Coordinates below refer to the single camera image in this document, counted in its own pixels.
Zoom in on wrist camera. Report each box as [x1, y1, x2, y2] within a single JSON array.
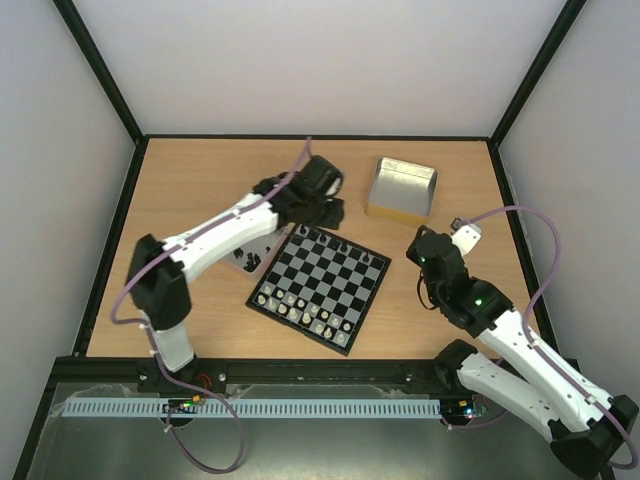
[[325, 172, 344, 197], [450, 217, 482, 256]]

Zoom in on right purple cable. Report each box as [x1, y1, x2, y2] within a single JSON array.
[[449, 205, 635, 469]]

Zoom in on black frame rail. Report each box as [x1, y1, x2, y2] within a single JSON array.
[[47, 356, 469, 397]]

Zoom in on light blue cable duct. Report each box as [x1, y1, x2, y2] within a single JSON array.
[[61, 397, 441, 419]]

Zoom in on empty gold silver tin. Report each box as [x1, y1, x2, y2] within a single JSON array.
[[364, 157, 438, 227]]

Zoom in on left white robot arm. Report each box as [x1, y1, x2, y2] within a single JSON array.
[[111, 152, 344, 373]]

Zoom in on black silver chess board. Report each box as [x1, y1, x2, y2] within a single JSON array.
[[246, 224, 391, 356]]

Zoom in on pile of black chess pieces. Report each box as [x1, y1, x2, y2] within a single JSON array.
[[231, 247, 262, 273]]

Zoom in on silver tin with pieces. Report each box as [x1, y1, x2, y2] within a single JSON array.
[[222, 227, 290, 279]]

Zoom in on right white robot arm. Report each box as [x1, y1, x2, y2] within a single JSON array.
[[406, 226, 639, 479]]

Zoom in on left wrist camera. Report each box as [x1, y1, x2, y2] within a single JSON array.
[[325, 172, 344, 197]]

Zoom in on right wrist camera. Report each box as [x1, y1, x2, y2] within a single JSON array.
[[450, 217, 482, 256]]

